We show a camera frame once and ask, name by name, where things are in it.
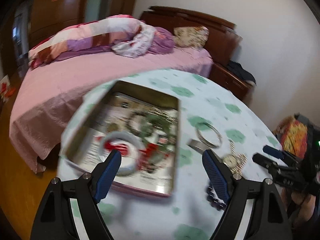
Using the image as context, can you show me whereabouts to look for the green cloud tablecloth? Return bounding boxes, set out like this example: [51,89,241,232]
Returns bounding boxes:
[56,68,288,240]

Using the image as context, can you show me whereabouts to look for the dark purple bead bracelet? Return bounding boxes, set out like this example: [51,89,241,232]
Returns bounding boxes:
[205,183,227,210]

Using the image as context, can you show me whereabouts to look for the silver bangle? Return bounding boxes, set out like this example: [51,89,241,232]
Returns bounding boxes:
[195,122,223,148]

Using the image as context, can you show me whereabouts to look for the colourful cushion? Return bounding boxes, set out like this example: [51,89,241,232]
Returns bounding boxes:
[272,115,308,159]

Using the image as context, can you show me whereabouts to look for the red white bags on floor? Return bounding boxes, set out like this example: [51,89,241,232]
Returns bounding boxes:
[0,75,16,103]

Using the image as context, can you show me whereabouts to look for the white jade bangle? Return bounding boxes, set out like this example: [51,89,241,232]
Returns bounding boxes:
[98,131,145,176]

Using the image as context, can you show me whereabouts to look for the purple folded blanket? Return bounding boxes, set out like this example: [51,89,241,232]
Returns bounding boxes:
[148,27,175,54]

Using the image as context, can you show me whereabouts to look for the wooden nightstand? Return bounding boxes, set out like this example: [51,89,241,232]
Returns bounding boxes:
[208,63,253,102]

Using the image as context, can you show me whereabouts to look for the green bead bracelet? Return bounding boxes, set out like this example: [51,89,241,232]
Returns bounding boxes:
[127,110,177,147]

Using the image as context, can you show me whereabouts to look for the patchwork pink quilt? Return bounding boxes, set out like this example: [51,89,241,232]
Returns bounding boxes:
[28,15,142,69]

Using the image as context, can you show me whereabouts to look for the bed with pink sheet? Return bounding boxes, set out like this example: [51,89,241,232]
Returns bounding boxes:
[9,48,213,173]

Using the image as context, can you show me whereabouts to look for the person's right hand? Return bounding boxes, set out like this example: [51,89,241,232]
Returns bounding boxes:
[281,188,317,229]

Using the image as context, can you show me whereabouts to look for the black clothes on nightstand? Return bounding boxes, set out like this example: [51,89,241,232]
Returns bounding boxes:
[226,61,257,85]

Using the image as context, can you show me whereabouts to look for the silver wristwatch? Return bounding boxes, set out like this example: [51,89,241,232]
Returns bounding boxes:
[186,138,249,174]

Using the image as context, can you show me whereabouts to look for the pink metal tin box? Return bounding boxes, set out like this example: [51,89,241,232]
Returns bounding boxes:
[62,81,180,198]

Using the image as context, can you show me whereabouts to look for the brown wooden wardrobe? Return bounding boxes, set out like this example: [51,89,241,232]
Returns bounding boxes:
[12,0,135,52]

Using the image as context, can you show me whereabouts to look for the red knot cord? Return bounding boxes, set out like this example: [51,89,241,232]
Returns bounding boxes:
[100,137,176,173]

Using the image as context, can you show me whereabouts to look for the floral pillow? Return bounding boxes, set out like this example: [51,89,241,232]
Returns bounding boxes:
[173,26,209,49]

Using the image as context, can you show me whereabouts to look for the pearl necklace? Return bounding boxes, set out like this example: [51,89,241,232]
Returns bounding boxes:
[228,139,249,174]

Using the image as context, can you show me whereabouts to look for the white floral cloth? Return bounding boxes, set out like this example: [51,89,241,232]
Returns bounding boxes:
[112,22,156,58]

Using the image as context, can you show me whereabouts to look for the dark wooden headboard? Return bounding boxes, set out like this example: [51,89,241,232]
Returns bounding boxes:
[139,6,242,66]

